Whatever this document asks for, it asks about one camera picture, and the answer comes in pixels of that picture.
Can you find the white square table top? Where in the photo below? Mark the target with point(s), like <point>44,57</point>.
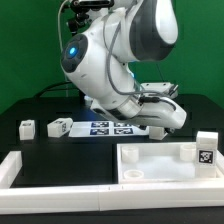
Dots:
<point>161,162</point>

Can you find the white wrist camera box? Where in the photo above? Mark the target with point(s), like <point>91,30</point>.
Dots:
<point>167,88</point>

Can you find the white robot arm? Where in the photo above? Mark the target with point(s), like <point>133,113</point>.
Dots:
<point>96,61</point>

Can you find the white U-shaped obstacle fence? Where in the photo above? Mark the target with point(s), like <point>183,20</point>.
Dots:
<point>101,197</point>

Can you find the white fiducial marker sheet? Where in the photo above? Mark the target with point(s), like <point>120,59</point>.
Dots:
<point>105,129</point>

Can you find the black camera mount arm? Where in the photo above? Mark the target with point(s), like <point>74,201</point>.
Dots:
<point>81,9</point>

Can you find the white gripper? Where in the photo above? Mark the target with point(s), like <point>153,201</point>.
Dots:
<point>160,112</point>

